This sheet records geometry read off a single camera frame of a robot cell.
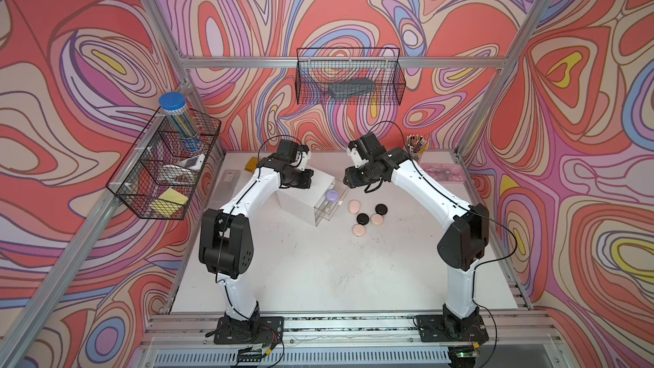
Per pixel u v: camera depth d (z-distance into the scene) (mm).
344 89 885
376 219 960
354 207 989
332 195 916
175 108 707
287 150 719
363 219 967
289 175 739
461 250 495
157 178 746
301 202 859
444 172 1113
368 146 673
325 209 957
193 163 735
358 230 934
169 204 637
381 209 984
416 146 1021
